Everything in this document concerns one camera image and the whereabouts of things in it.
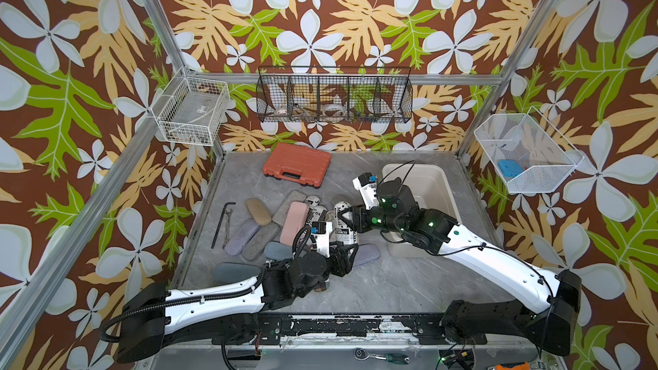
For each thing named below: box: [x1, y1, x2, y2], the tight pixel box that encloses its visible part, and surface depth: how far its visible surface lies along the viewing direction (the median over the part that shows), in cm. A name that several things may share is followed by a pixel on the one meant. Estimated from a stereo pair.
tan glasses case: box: [245, 197, 273, 227], surface depth 97 cm
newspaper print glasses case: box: [329, 200, 359, 244], surface depth 71 cm
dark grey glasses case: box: [241, 222, 280, 261], surface depth 91 cm
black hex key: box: [210, 202, 236, 250], surface depth 98 cm
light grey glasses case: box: [272, 190, 307, 227], surface depth 100 cm
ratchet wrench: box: [353, 347, 411, 365], surface depth 70 cm
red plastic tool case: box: [262, 142, 332, 188], surface depth 113 cm
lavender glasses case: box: [352, 243, 381, 268], surface depth 88 cm
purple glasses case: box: [223, 218, 260, 257], surface depth 92 cm
